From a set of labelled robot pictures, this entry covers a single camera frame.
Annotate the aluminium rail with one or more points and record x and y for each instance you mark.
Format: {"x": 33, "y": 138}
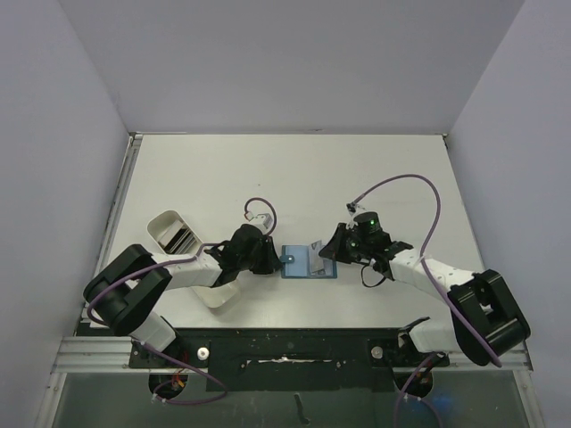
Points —
{"x": 127, "y": 168}
{"x": 113, "y": 355}

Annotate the blue leather card holder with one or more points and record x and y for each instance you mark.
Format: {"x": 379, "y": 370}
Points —
{"x": 295, "y": 262}

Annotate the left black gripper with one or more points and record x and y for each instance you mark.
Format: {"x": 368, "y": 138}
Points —
{"x": 271, "y": 262}

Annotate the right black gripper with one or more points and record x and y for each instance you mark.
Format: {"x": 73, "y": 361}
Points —
{"x": 342, "y": 247}

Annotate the white oblong plastic tray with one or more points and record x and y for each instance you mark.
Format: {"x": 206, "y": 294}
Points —
{"x": 195, "y": 269}

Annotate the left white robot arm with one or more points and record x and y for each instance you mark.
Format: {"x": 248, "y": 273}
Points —
{"x": 123, "y": 295}

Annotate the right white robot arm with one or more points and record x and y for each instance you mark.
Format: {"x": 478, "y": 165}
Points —
{"x": 486, "y": 321}

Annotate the aluminium left side rail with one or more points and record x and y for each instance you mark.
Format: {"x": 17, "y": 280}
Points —
{"x": 127, "y": 168}

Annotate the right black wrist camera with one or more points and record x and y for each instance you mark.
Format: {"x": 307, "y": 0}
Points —
{"x": 365, "y": 224}

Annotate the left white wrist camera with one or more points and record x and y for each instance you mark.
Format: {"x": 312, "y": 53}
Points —
{"x": 263, "y": 219}

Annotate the aluminium front rail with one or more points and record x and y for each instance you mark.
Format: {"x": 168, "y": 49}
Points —
{"x": 113, "y": 355}

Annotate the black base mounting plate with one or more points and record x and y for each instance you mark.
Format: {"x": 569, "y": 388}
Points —
{"x": 297, "y": 359}

